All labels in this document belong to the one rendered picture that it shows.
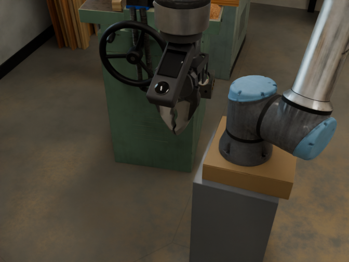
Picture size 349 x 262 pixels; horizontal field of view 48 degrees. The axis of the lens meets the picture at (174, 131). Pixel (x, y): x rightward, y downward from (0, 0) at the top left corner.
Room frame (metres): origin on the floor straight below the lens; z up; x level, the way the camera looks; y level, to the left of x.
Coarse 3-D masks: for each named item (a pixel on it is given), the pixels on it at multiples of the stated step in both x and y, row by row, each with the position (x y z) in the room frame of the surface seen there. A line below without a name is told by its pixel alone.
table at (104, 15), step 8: (88, 0) 1.68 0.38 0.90; (96, 0) 1.68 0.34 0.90; (104, 0) 1.68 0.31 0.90; (80, 8) 1.59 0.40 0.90; (88, 8) 1.59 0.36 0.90; (96, 8) 1.59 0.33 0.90; (104, 8) 1.59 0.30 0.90; (80, 16) 1.59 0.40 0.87; (88, 16) 1.58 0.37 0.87; (96, 16) 1.57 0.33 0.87; (104, 16) 1.57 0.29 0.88; (112, 16) 1.56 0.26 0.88; (120, 16) 1.55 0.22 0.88; (216, 24) 1.47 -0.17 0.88; (120, 32) 1.45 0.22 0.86; (128, 32) 1.45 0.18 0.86; (208, 32) 1.48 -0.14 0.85; (216, 32) 1.47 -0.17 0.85
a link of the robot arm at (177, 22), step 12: (156, 12) 0.59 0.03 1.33; (168, 12) 0.57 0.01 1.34; (180, 12) 0.56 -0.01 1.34; (192, 12) 0.57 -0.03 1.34; (204, 12) 0.58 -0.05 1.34; (156, 24) 0.59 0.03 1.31; (168, 24) 0.57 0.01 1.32; (180, 24) 0.56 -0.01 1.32; (192, 24) 0.56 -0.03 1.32; (204, 24) 0.58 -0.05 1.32
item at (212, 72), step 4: (212, 72) 1.54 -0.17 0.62; (212, 76) 1.50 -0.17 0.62; (212, 80) 1.47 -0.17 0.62; (208, 84) 1.44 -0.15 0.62; (212, 84) 1.48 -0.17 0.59; (200, 88) 1.45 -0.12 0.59; (204, 88) 1.45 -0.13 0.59; (208, 88) 1.44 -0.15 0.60; (212, 88) 1.46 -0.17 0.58; (200, 92) 1.45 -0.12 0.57; (204, 92) 1.45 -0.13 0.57; (208, 92) 1.44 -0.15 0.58; (200, 96) 1.45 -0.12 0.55; (204, 96) 1.45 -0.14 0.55; (208, 96) 1.44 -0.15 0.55
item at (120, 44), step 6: (114, 42) 1.56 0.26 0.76; (120, 42) 1.55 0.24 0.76; (126, 42) 1.55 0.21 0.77; (132, 42) 1.54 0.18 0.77; (150, 42) 1.53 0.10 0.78; (156, 42) 1.52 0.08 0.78; (108, 48) 1.57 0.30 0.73; (114, 48) 1.56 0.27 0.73; (120, 48) 1.55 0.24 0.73; (126, 48) 1.55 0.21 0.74; (150, 48) 1.53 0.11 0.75; (156, 48) 1.52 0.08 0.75; (144, 54) 1.53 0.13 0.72; (156, 54) 1.52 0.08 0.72; (162, 54) 1.52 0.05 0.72
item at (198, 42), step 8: (160, 32) 0.60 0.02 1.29; (168, 40) 0.58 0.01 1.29; (176, 40) 0.57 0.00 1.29; (184, 40) 0.57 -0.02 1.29; (192, 40) 0.57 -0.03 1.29; (200, 40) 0.64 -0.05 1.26; (200, 56) 0.63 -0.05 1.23; (208, 56) 0.63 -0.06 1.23; (192, 64) 0.59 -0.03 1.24; (200, 64) 0.59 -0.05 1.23; (192, 72) 0.57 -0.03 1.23; (200, 72) 0.62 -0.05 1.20; (192, 80) 0.56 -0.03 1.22; (184, 88) 0.56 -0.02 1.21; (192, 88) 0.56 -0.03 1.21; (184, 96) 0.56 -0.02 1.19
